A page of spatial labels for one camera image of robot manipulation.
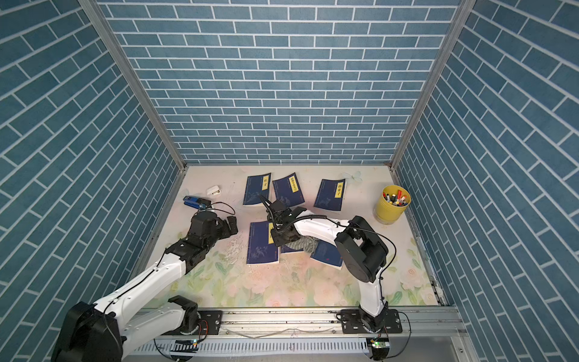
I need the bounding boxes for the grey striped cloth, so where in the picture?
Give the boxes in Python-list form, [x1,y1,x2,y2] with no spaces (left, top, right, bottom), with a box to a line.
[287,235,320,255]

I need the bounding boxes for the blue book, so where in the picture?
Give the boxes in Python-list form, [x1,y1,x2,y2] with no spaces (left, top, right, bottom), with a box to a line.
[314,179,346,212]
[311,240,343,269]
[247,221,279,265]
[273,173,305,208]
[243,173,271,206]
[280,245,304,253]

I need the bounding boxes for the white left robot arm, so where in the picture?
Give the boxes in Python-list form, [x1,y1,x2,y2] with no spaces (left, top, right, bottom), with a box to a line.
[51,211,238,361]

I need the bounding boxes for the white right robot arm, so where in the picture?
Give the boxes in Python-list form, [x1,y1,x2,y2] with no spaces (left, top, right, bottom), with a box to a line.
[260,196,388,333]

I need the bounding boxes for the blue black stapler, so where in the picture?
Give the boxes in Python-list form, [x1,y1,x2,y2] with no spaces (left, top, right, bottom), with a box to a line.
[183,195,212,210]

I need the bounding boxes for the yellow pen cup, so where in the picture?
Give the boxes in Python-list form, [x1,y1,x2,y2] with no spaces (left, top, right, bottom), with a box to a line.
[374,185,412,225]

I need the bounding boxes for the pens in cup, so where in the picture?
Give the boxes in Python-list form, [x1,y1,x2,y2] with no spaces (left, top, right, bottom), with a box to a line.
[382,190,410,208]

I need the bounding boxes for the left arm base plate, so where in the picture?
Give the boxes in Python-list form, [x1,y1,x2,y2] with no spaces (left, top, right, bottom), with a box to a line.
[164,309,223,337]

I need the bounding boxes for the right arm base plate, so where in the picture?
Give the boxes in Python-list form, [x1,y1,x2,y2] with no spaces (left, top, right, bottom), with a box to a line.
[336,308,403,334]

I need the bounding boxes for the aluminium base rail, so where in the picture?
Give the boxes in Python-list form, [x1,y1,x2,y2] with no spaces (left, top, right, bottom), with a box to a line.
[135,305,467,340]

